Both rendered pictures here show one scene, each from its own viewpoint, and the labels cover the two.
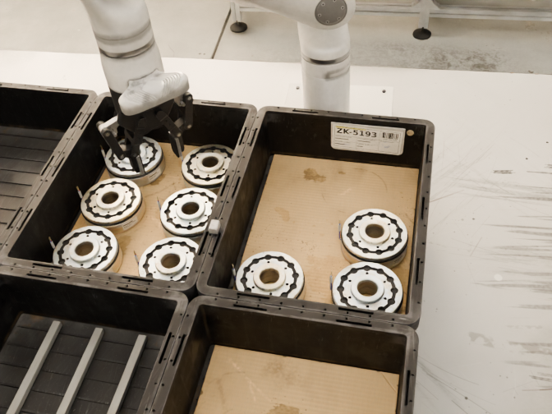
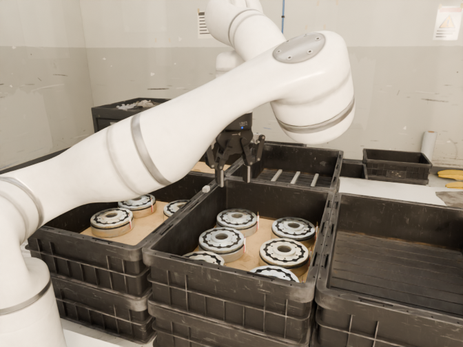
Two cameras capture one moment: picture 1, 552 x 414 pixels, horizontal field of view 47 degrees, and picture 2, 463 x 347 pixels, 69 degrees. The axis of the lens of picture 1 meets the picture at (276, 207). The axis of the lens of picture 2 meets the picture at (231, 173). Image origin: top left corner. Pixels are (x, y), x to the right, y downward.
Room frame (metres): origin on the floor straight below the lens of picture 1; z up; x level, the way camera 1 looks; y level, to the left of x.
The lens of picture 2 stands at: (1.37, 0.21, 1.25)
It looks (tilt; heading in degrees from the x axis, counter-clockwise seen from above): 20 degrees down; 184
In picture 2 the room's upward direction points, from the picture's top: straight up
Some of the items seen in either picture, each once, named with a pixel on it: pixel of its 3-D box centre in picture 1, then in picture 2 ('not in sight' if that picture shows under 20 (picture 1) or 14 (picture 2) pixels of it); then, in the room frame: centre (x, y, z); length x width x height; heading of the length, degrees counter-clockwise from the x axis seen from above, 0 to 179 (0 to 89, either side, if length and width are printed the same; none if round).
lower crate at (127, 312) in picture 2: not in sight; (140, 257); (0.65, -0.08, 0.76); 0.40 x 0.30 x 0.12; 164
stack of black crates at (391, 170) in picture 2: not in sight; (390, 186); (-0.90, 1.16, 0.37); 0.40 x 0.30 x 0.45; 77
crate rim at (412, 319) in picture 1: (327, 202); (134, 200); (0.65, -0.08, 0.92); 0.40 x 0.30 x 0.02; 164
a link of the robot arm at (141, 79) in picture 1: (136, 62); not in sight; (0.68, 0.16, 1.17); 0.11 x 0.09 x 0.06; 29
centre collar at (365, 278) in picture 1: (367, 288); (136, 199); (0.53, -0.12, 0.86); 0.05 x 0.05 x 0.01
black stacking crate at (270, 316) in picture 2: (147, 202); (253, 242); (0.73, 0.21, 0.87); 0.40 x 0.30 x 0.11; 164
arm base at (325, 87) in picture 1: (326, 89); (27, 337); (1.01, -0.12, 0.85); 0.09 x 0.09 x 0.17; 88
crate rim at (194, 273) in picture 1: (140, 181); (253, 220); (0.73, 0.21, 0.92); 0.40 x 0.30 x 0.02; 164
